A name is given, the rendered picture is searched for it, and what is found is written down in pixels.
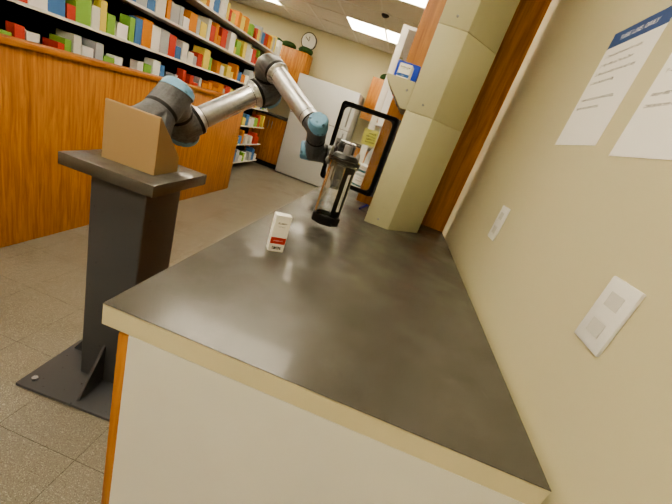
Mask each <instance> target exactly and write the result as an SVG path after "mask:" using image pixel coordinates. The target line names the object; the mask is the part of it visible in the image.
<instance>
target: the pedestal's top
mask: <svg viewBox="0 0 672 504"><path fill-rule="evenodd" d="M58 164H61V165H63V166H66V167H69V168H72V169H74V170H77V171H80V172H82V173H85V174H88V175H91V176H93V177H96V178H99V179H101V180H104V181H107V182H109V183H112V184H115V185H118V186H120V187H123V188H126V189H128V190H131V191H134V192H136V193H139V194H142V195H145V196H147V197H150V198H155V197H159V196H163V195H166V194H170V193H174V192H178V191H182V190H186V189H189V188H193V187H197V186H201V185H205V182H206V177H207V175H206V174H203V173H200V172H197V171H195V170H192V169H189V168H186V167H184V166H181V165H178V169H177V172H173V173H167V174H161V175H155V176H153V175H150V174H148V173H145V172H142V171H140V170H137V169H134V168H131V167H129V166H126V165H123V164H120V163H118V162H115V161H112V160H110V159H107V158H104V157H102V149H93V150H71V151H58Z"/></svg>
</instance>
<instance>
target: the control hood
mask: <svg viewBox="0 0 672 504"><path fill-rule="evenodd" d="M387 79H388V83H389V87H390V90H392V92H393V95H394V97H395V99H396V102H397V104H398V107H399V112H400V114H402V115H404V113H405V110H406V108H407V105H408V102H409V100H410V97H411V95H412V92H413V89H414V87H415V84H416V83H415V82H413V81H410V80H407V79H404V78H402V77H399V76H396V75H393V74H390V73H388V74H387Z"/></svg>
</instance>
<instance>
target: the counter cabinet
mask: <svg viewBox="0 0 672 504"><path fill-rule="evenodd" d="M101 504H525V503H522V502H520V501H518V500H515V499H513V498H511V497H508V496H506V495H503V494H501V493H499V492H496V491H494V490H492V489H489V488H487V487H485V486H482V485H480V484H478V483H475V482H473V481H471V480H468V479H466V478H464V477H461V476H459V475H457V474H454V473H452V472H449V471H447V470H445V469H442V468H440V467H438V466H435V465H433V464H431V463H428V462H426V461H424V460H421V459H419V458H417V457H414V456H412V455H410V454H407V453H405V452H403V451H400V450H398V449H395V448H393V447H391V446H388V445H386V444H384V443H381V442H379V441H377V440H374V439H372V438H370V437H367V436H365V435H363V434H360V433H358V432H356V431H353V430H351V429H349V428H346V427H344V426H341V425H339V424H337V423H334V422H332V421H330V420H327V419H325V418H323V417H320V416H318V415H316V414H313V413H311V412H309V411H306V410H304V409H302V408H299V407H297V406H295V405H292V404H290V403H287V402H285V401H283V400H280V399H278V398H276V397H273V396H271V395H269V394H266V393H264V392H262V391H259V390H257V389H255V388H252V387H250V386H248V385H245V384H243V383H241V382H238V381H236V380H233V379H231V378H229V377H226V376H224V375H222V374H219V373H217V372H215V371H212V370H210V369H208V368H205V367H203V366H201V365H198V364H196V363H194V362H191V361H189V360H187V359H184V358H182V357H179V356H177V355H175V354H172V353H170V352H168V351H165V350H163V349H161V348H158V347H156V346H154V345H151V344H149V343H147V342H144V341H142V340H140V339H137V338H135V337H133V336H130V335H128V334H125V333H123V332H119V335H118V345H117V354H116V364H115V374H114V383H113V393H112V402H111V412H110V422H109V431H108V441H107V451H106V460H105V470H104V480H103V489H102V499H101Z"/></svg>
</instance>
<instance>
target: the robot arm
mask: <svg viewBox="0 0 672 504"><path fill-rule="evenodd" d="M254 72H255V77H254V78H252V79H250V80H248V81H247V83H246V86H244V87H241V88H239V89H237V90H234V91H232V92H230V93H227V94H225V95H223V96H220V97H218V98H216V99H213V100H211V101H208V102H206V103H204V104H201V105H199V106H197V107H196V106H193V105H191V103H193V102H194V99H195V95H194V93H193V91H192V89H191V88H190V87H189V86H188V85H187V84H186V83H185V82H183V81H182V80H180V79H179V78H177V77H174V76H165V77H163V78H162V79H161V80H159V82H158V84H157V85H156V86H155V87H154V88H153V89H152V91H151V92H150V93H149V94H148V95H147V96H146V97H145V99H144V100H143V101H141V102H139V103H137V104H135V105H134V106H131V107H134V108H137V109H139V110H142V111H145V112H148V113H150V114H153V115H156V116H159V117H162V119H163V122H164V124H165V126H166V128H167V130H168V133H169V135H170V137H171V139H172V142H173V143H174V144H175V145H177V146H182V147H191V146H194V145H196V144H197V143H198V142H199V139H200V135H203V134H205V133H206V132H207V128H208V127H210V126H212V125H215V124H217V123H219V122H221V121H223V120H225V119H228V118H230V117H232V116H234V115H236V114H239V113H241V112H243V111H245V110H247V109H250V108H252V107H254V106H257V107H259V108H261V107H262V108H265V109H266V108H268V109H272V108H274V107H276V106H277V105H278V104H279V103H280V101H281V97H283V99H284V100H285V101H286V103H287V104H288V106H289V107H290V109H291V110H292V111H293V113H294V114H295V116H296V117H297V119H298V120H299V121H300V123H301V124H302V126H303V127H304V129H305V130H306V132H307V136H306V141H304V140H303V141H302V142H301V146H300V154H299V157H300V158H301V159H304V160H308V161H315V162H321V163H326V164H329V162H330V159H329V158H328V157H329V154H330V153H332V154H333V153H334V152H335V151H339V152H343V151H344V148H345V145H346V143H345V144H344V143H343V142H341V143H340V142H338V141H336V144H335V146H334V145H333V146H331V145H327V144H325V140H326V135H327V131H328V123H329V120H328V117H327V116H326V115H325V114H323V113H322V112H317V111H316V110H315V109H314V107H313V106H312V104H311V103H310V102H309V100H308V99H307V98H306V96H305V95H304V93H303V92H302V91H301V89H300V88H299V86H298V85H297V84H296V82H295V81H294V79H293V78H292V77H291V75H290V74H289V73H288V67H287V65H286V64H285V63H284V61H283V60H282V59H281V58H280V57H279V56H277V55H275V54H272V53H265V54H263V55H261V56H260V57H259V58H258V59H257V61H256V63H255V68H254ZM337 144H338V146H337Z"/></svg>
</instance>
